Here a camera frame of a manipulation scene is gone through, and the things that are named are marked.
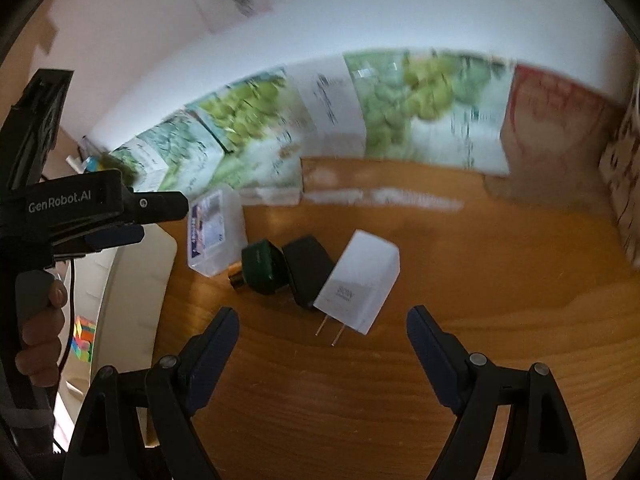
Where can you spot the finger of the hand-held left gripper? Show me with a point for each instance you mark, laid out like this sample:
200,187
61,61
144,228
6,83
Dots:
117,237
160,206

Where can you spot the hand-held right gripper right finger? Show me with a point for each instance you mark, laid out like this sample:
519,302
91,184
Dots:
432,350

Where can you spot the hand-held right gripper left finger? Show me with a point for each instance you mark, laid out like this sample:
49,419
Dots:
220,340

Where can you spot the white plug charger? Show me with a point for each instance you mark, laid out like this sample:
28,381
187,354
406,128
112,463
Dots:
360,285

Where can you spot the multicoloured puzzle cube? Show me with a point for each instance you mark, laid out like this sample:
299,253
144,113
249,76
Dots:
84,337

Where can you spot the person's left hand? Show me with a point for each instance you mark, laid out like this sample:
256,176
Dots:
42,350

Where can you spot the grape print carton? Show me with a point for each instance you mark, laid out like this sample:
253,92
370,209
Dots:
250,130
425,110
165,155

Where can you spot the clear plastic box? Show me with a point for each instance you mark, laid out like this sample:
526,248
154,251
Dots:
215,230

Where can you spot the green power adapter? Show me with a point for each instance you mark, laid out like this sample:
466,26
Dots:
262,265

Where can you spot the black power adapter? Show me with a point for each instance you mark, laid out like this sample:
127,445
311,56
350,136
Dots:
310,270

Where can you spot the white printed carton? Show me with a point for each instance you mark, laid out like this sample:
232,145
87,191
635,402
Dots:
330,110

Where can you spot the red print cardboard box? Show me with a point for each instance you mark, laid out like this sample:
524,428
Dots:
555,120

